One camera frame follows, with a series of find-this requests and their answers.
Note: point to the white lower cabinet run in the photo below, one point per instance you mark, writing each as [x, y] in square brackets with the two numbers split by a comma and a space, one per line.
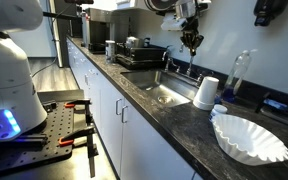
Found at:
[144, 146]

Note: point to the steel coffee machine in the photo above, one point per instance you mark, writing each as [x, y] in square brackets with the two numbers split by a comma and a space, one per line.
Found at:
[99, 30]

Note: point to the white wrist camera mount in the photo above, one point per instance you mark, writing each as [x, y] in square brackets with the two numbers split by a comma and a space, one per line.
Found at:
[172, 24]

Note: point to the blue sponge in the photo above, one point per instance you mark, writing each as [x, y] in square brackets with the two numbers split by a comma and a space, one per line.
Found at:
[275, 104]

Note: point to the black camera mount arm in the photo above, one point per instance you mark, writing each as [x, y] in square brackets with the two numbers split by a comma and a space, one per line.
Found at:
[62, 15]

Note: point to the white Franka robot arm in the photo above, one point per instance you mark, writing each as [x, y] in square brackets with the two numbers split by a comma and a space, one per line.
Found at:
[7, 83]

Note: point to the white upper cabinet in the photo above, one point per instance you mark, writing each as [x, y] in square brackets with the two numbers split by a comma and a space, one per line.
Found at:
[130, 4]

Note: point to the white paper cup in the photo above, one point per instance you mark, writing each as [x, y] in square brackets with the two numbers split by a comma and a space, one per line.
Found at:
[206, 95]

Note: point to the stainless steel sink basin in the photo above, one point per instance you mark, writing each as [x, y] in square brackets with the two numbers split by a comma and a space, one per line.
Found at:
[160, 85]

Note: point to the black dish rack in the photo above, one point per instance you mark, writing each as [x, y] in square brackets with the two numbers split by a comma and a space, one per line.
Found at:
[144, 55]

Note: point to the steel canister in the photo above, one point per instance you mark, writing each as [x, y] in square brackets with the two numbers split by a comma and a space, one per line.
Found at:
[110, 50]

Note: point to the chrome gooseneck faucet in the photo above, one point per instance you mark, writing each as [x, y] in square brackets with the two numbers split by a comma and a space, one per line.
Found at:
[190, 66]

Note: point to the small white bottle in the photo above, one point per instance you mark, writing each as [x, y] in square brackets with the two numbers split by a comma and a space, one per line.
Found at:
[218, 110]

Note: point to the white coffee filter stack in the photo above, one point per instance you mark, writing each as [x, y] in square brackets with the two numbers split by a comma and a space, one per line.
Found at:
[250, 140]

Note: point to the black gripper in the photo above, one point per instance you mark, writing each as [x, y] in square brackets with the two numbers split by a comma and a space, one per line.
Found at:
[192, 23]

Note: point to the black stereo camera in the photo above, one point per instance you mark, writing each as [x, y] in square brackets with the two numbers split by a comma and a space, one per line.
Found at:
[79, 1]

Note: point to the clear dish soap bottle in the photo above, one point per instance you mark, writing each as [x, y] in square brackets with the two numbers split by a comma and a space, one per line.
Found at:
[234, 83]

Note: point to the black clamp with orange grip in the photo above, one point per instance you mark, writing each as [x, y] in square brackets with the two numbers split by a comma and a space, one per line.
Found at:
[80, 101]
[90, 153]

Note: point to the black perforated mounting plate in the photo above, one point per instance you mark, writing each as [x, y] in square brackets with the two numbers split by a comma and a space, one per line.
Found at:
[57, 130]

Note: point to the small chrome side faucet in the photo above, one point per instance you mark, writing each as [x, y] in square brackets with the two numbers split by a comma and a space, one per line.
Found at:
[168, 61]

